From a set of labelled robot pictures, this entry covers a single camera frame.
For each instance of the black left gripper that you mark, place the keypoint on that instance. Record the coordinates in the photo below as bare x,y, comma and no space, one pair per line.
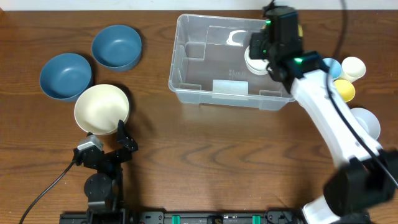
127,144

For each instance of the dark blue bowl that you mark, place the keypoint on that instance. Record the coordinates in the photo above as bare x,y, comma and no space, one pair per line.
66,76
117,48

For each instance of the yellow small bowl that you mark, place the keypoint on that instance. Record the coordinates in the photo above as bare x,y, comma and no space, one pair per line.
300,30

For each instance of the dark blue bowl near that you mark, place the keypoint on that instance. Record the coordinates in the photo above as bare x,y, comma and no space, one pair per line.
66,76

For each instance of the dark blue bowl far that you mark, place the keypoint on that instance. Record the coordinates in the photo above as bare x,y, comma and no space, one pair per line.
117,48

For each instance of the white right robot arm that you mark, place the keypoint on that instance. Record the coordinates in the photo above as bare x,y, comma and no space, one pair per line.
367,174

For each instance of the light grey small bowl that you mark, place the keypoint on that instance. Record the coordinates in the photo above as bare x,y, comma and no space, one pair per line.
368,121

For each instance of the cream bowl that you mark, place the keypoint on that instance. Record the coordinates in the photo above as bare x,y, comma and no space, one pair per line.
100,108

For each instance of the cream white cup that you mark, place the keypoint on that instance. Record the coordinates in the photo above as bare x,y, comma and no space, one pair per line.
353,69

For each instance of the clear plastic storage container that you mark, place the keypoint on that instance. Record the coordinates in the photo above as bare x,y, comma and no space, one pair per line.
208,64

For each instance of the yellow cup front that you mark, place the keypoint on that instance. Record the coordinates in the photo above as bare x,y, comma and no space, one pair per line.
345,89

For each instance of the white small bowl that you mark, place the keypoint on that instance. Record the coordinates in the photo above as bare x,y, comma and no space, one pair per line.
256,66

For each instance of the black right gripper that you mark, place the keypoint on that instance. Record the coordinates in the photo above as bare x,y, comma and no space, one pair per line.
257,51

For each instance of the light blue cup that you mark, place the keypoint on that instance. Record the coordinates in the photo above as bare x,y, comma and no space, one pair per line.
335,67

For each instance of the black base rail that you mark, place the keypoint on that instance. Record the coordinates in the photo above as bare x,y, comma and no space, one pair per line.
123,216

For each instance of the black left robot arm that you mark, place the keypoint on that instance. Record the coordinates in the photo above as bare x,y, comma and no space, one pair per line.
104,189

